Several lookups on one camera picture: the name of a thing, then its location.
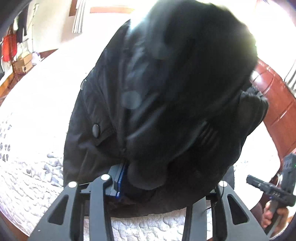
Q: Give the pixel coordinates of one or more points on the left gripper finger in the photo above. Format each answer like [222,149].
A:
[117,173]

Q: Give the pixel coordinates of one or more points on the black pants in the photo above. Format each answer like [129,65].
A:
[170,95]

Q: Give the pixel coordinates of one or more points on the dark wooden headboard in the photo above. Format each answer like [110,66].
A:
[280,118]

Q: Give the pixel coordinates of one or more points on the grey quilted bed runner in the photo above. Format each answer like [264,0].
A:
[30,183]

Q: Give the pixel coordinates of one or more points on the light blue bed sheet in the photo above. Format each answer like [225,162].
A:
[40,106]

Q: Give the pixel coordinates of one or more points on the white pleated curtain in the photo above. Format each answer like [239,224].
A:
[290,79]

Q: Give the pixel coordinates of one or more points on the cardboard box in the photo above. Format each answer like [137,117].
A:
[23,64]

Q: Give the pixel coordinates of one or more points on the grey curtain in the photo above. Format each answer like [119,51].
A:
[79,15]

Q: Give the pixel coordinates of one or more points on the red hanging garment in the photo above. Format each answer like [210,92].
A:
[9,47]

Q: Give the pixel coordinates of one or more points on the large wooden frame window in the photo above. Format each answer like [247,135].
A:
[122,7]

